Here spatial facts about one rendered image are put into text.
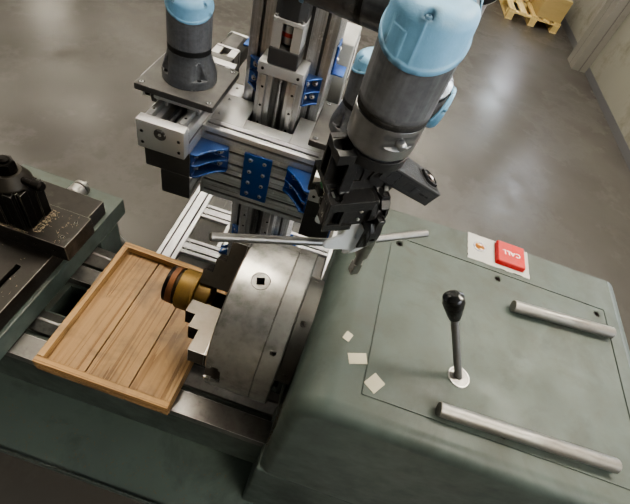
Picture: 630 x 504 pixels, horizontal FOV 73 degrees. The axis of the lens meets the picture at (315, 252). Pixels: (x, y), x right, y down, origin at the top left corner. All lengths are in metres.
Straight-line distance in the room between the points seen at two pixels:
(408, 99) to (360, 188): 0.14
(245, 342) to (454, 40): 0.55
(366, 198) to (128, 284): 0.79
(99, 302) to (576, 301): 1.05
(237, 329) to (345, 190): 0.34
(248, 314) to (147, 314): 0.43
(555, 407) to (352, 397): 0.34
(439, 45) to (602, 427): 0.67
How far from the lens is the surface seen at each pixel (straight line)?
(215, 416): 1.03
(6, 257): 1.17
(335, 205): 0.49
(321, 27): 1.32
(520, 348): 0.85
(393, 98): 0.41
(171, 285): 0.89
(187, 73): 1.29
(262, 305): 0.74
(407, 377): 0.71
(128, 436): 1.37
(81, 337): 1.11
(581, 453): 0.79
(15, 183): 1.08
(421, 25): 0.38
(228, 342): 0.75
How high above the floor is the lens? 1.84
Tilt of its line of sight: 49 degrees down
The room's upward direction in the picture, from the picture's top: 19 degrees clockwise
